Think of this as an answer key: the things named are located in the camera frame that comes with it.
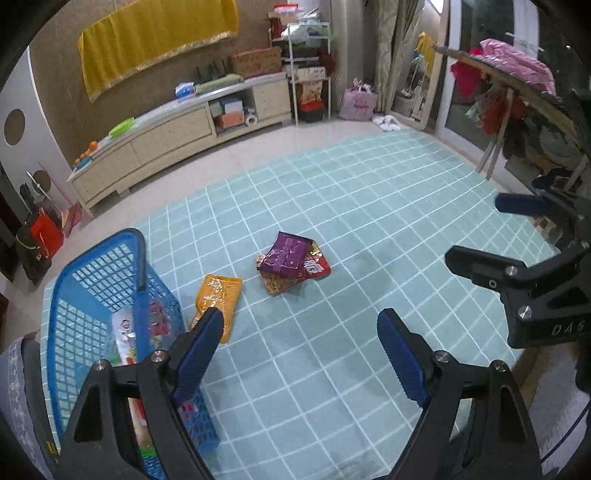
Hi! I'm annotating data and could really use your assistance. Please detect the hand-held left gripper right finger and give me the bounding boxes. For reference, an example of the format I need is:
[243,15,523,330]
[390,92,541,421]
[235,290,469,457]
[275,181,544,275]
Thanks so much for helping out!
[376,308,542,480]

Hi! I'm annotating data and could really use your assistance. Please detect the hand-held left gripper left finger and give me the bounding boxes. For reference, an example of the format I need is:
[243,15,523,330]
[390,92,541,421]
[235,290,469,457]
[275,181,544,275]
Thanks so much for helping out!
[56,307,225,480]

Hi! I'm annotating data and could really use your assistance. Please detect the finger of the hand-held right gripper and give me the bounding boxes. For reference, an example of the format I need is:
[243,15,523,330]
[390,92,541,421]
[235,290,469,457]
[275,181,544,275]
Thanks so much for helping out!
[495,191,586,232]
[444,246,563,306]

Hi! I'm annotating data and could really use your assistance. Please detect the orange snack packet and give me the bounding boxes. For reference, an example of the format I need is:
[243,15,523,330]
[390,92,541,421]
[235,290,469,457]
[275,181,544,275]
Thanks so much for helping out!
[188,274,243,344]

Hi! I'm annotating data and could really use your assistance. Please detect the white packet with food picture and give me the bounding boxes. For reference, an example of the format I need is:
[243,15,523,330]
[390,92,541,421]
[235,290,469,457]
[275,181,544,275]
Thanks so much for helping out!
[113,308,139,365]

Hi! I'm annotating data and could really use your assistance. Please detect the brown biscuit packet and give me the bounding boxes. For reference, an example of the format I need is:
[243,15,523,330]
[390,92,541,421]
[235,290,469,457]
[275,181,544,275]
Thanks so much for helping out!
[261,270,301,297]

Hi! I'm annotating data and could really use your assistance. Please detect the small red snack packet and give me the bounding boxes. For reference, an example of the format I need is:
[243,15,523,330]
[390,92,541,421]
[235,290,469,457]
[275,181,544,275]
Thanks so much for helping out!
[295,241,332,281]

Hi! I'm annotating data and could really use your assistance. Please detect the blue plastic basket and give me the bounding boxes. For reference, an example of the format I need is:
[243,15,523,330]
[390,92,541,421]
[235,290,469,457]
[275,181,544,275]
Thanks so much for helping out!
[42,228,220,478]

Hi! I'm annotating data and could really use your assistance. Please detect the purple snack packet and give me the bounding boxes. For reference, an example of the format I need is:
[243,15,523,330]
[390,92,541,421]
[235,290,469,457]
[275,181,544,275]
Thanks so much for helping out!
[257,231,309,280]

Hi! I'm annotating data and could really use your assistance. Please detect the wooden clothes rack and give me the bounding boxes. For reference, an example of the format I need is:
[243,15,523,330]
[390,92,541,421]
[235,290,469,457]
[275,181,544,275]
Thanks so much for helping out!
[431,44,591,232]

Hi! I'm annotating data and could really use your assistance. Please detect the dark hanging clothes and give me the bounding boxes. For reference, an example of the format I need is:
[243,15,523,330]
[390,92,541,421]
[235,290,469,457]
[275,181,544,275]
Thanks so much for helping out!
[503,92,587,176]

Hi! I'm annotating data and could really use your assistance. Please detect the teal grid rug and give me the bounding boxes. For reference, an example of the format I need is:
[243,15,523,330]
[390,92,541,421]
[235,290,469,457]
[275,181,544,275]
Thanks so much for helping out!
[41,129,561,480]

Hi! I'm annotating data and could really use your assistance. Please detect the pink cloth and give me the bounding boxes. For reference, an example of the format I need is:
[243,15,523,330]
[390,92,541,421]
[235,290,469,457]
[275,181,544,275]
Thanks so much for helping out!
[478,39,557,95]

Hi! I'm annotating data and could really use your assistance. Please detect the standing mirror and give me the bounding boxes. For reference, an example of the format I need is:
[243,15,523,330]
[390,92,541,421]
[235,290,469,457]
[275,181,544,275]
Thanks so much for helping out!
[392,0,451,131]

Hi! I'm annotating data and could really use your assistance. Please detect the person's left leg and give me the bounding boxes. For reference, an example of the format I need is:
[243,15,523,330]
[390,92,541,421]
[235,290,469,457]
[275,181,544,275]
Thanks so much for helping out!
[0,336,56,478]

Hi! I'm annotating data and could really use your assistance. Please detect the pink tote bag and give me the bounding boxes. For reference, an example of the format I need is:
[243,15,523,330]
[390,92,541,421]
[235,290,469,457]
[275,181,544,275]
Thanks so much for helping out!
[339,79,378,121]

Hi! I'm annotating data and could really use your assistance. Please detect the pink red paper bag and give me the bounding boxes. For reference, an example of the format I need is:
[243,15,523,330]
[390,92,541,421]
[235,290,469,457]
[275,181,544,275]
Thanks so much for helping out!
[58,203,84,236]

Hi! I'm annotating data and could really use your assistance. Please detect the black bag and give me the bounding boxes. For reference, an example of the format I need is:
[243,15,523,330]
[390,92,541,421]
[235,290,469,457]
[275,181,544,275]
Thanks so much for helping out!
[16,226,52,284]

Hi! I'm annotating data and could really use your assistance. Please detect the long beige tv cabinet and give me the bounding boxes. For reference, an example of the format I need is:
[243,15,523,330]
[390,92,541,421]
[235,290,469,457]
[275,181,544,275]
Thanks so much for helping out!
[67,71,294,217]

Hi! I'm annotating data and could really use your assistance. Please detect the printed snack box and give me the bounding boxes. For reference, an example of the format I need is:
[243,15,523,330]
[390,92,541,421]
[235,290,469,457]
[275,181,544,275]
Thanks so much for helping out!
[300,80,324,104]

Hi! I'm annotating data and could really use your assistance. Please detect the dark red cloth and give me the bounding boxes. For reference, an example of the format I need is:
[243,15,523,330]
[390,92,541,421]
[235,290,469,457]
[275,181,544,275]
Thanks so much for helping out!
[318,48,338,77]

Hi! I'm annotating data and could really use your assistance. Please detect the green plate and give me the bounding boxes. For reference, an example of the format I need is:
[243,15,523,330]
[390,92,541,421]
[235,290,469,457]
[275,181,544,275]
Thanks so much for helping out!
[108,117,136,138]

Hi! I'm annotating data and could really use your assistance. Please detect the white metal rack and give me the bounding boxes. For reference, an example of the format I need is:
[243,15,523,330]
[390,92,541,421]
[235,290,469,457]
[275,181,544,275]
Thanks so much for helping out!
[268,4,333,126]

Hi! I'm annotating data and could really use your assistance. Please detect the green cushion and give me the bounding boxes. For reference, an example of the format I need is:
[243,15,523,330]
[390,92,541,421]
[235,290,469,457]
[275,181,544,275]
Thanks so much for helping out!
[194,73,245,95]

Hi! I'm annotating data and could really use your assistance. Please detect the white plastic bag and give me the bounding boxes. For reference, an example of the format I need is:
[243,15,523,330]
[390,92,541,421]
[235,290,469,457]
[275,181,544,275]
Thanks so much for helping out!
[281,23,319,42]

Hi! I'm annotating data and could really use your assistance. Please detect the brown cardboard box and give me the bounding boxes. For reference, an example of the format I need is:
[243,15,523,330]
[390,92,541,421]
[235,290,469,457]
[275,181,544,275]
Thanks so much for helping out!
[228,46,283,79]

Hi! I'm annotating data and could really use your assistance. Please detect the yellow cloth with fringe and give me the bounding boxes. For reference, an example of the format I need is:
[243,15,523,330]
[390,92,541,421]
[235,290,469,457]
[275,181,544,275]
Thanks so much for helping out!
[78,0,240,103]

